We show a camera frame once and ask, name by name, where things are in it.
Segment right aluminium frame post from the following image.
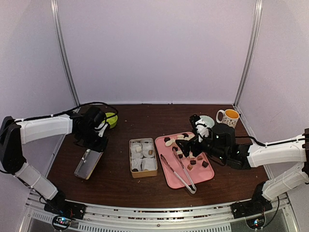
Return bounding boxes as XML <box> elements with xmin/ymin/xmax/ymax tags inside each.
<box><xmin>233</xmin><ymin>0</ymin><xmax>263</xmax><ymax>108</ymax></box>

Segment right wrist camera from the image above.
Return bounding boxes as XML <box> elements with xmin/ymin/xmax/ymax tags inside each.
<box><xmin>189</xmin><ymin>115</ymin><xmax>210</xmax><ymax>143</ymax></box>

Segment beige bear tin lid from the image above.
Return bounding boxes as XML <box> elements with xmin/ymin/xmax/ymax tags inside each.
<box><xmin>74</xmin><ymin>149</ymin><xmax>103</xmax><ymax>180</ymax></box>

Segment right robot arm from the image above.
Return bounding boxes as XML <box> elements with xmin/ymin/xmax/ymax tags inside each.
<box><xmin>176</xmin><ymin>123</ymin><xmax>309</xmax><ymax>216</ymax></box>

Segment left aluminium frame post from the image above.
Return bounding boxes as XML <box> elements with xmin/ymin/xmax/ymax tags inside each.
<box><xmin>50</xmin><ymin>0</ymin><xmax>80</xmax><ymax>106</ymax></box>

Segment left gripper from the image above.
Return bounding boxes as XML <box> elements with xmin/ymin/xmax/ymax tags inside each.
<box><xmin>78</xmin><ymin>127</ymin><xmax>109</xmax><ymax>152</ymax></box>

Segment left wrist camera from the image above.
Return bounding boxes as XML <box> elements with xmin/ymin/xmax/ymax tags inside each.
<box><xmin>95</xmin><ymin>120</ymin><xmax>110</xmax><ymax>137</ymax></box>

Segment dark square chocolate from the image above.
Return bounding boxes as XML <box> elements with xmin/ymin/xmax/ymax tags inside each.
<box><xmin>202</xmin><ymin>161</ymin><xmax>209</xmax><ymax>168</ymax></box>

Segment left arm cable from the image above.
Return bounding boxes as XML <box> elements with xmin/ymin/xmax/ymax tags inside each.
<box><xmin>24</xmin><ymin>101</ymin><xmax>119</xmax><ymax>129</ymax></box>

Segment aluminium frame post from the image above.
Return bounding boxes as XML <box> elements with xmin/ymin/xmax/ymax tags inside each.
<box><xmin>50</xmin><ymin>0</ymin><xmax>80</xmax><ymax>106</ymax></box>
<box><xmin>233</xmin><ymin>0</ymin><xmax>263</xmax><ymax>108</ymax></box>

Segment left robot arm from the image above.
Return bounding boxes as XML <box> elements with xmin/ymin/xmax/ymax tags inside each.
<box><xmin>0</xmin><ymin>106</ymin><xmax>108</xmax><ymax>215</ymax></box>

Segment front aluminium rail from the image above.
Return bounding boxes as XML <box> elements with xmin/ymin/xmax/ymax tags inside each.
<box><xmin>17</xmin><ymin>195</ymin><xmax>300</xmax><ymax>232</ymax></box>

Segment pink tray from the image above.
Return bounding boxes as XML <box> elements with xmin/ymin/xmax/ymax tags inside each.
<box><xmin>155</xmin><ymin>132</ymin><xmax>214</xmax><ymax>184</ymax></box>

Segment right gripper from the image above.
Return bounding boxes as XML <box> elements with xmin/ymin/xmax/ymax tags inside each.
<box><xmin>176</xmin><ymin>130</ymin><xmax>227</xmax><ymax>162</ymax></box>

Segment beige tin box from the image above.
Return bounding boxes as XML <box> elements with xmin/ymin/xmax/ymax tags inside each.
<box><xmin>129</xmin><ymin>138</ymin><xmax>158</xmax><ymax>179</ymax></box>

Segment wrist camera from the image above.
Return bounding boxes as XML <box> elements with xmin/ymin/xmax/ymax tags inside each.
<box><xmin>189</xmin><ymin>115</ymin><xmax>210</xmax><ymax>143</ymax></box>
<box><xmin>95</xmin><ymin>120</ymin><xmax>110</xmax><ymax>137</ymax></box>

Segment green bowl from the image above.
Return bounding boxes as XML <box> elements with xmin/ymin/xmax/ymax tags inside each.
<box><xmin>106</xmin><ymin>112</ymin><xmax>118</xmax><ymax>129</ymax></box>

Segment light blue bowl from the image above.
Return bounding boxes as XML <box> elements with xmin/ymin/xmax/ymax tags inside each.
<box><xmin>200</xmin><ymin>115</ymin><xmax>215</xmax><ymax>128</ymax></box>

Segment metal tongs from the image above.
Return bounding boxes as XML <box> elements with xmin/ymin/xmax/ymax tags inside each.
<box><xmin>159</xmin><ymin>149</ymin><xmax>197</xmax><ymax>194</ymax></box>

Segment white mug yellow inside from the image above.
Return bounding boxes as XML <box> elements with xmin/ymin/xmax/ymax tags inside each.
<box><xmin>216</xmin><ymin>109</ymin><xmax>240</xmax><ymax>128</ymax></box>

